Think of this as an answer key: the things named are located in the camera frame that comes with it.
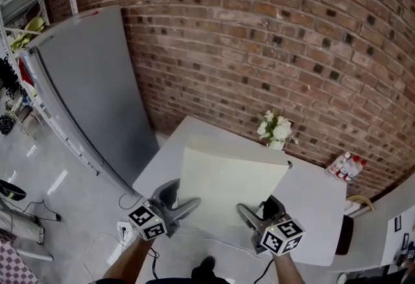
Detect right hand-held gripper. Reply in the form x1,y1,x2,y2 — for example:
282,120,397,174
236,195,306,257

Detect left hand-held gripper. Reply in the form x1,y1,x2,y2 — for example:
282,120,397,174
126,178,202,241

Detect pale yellow cloth sheet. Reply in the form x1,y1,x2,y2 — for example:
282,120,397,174
177,145,289,233

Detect person's right forearm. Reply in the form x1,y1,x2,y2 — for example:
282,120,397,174
271,252,305,284

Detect person's left forearm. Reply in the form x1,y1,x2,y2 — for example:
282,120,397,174
102,237,155,284

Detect white table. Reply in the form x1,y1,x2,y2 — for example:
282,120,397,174
132,115,348,266

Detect white power strip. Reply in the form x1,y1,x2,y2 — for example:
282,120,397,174
116,220,134,240

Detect person's black clothing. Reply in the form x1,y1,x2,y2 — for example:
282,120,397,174
191,255,231,284

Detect white flower bouquet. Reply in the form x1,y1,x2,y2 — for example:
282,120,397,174
257,110,299,144

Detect clear bottle red cap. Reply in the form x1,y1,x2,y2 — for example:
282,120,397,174
343,159,368,182
335,155,361,180

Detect wooden chair backrest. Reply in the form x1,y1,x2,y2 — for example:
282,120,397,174
346,195,375,212

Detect white cabinet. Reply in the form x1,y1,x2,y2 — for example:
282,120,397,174
327,172,415,272

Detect grey refrigerator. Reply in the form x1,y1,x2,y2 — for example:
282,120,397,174
18,5,160,196

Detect black bag yellow stripe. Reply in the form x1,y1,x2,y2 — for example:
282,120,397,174
0,178,27,202

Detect checkered cloth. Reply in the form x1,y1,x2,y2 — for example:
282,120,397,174
0,230,36,284

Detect red fridge magnet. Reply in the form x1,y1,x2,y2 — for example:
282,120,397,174
18,57,35,88

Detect yellow-green cloth bundle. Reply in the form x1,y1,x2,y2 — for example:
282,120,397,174
11,16,46,50

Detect grey fridge cable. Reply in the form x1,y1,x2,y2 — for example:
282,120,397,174
118,191,143,209

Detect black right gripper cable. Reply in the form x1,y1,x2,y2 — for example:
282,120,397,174
252,258,275,284

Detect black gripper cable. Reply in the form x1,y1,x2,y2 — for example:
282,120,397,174
148,246,160,280
252,258,275,284

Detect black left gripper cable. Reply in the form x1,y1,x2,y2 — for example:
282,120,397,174
148,246,160,280

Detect white floor cable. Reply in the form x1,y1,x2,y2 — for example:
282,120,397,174
83,232,130,277

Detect black power adapter cable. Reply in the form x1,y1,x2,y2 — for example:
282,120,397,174
19,200,62,222

